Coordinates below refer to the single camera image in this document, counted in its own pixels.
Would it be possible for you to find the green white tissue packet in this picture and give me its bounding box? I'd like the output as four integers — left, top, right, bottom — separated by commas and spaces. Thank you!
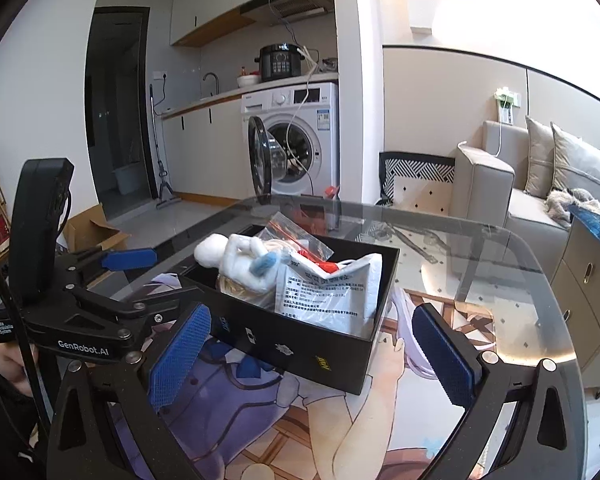
275, 252, 382, 339

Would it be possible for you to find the person left hand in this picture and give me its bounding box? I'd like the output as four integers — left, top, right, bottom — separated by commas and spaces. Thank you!
0, 342, 32, 398

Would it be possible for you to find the brown cardboard box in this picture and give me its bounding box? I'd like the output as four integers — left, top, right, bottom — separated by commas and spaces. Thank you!
62, 204, 130, 252

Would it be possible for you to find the floor mop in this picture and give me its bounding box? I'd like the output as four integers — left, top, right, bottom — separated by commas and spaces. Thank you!
148, 83, 184, 212

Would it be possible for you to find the black storage box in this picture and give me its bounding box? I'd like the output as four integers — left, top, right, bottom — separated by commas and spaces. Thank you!
182, 237, 400, 394

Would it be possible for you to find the red label glue bag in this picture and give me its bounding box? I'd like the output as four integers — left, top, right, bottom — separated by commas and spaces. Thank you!
258, 212, 339, 273

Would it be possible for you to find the kitchen faucet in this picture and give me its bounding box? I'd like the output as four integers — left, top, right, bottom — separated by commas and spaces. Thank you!
201, 72, 220, 100

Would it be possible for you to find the red cardboard box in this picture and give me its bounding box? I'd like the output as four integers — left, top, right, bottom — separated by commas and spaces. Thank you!
300, 185, 340, 235

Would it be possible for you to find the white washing machine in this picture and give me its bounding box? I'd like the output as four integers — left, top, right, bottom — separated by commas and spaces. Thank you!
240, 81, 340, 198

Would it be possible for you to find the white red bowl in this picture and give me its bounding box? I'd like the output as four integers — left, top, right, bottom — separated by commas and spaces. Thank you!
237, 73, 261, 88

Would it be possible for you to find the beige sofa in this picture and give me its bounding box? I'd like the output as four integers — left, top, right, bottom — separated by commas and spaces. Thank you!
450, 120, 569, 269

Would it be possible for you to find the black pressure cooker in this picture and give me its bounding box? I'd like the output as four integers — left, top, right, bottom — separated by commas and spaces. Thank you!
254, 42, 304, 82

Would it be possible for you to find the grey cushion left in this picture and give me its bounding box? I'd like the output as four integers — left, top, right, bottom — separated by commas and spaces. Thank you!
524, 116, 555, 198

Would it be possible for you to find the grey cushion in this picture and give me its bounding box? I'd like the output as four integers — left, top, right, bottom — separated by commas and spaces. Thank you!
550, 122, 600, 202
524, 116, 555, 198

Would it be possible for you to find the grey cushion right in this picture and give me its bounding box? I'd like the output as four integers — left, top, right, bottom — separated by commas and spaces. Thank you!
550, 122, 600, 202

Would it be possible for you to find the patterned black white chair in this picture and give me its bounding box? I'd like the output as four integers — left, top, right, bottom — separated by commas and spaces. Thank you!
378, 151, 455, 214

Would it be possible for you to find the black camera module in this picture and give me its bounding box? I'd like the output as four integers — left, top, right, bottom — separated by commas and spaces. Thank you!
9, 158, 74, 309

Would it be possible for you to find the white wall socket charger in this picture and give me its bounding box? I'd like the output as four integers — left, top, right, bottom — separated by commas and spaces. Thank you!
494, 87, 521, 125

